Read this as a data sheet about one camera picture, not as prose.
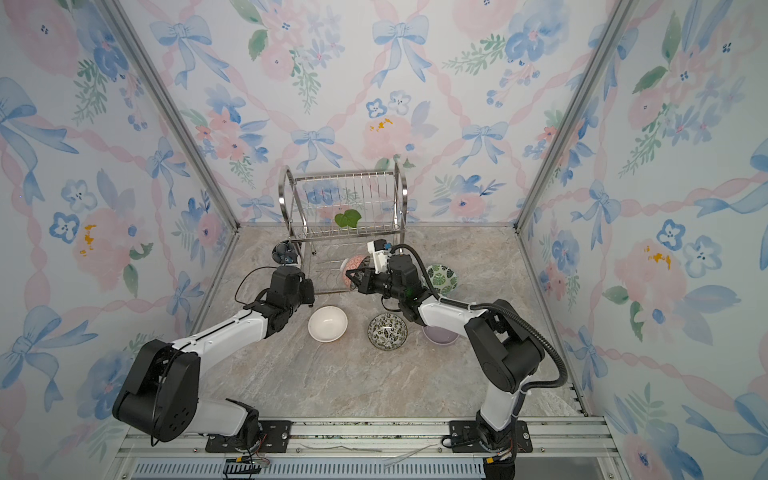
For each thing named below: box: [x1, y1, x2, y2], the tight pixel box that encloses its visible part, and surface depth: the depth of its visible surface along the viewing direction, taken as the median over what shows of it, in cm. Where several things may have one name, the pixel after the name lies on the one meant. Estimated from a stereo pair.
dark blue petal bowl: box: [271, 241, 298, 264], surface depth 109 cm
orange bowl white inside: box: [308, 305, 349, 343], surface depth 92 cm
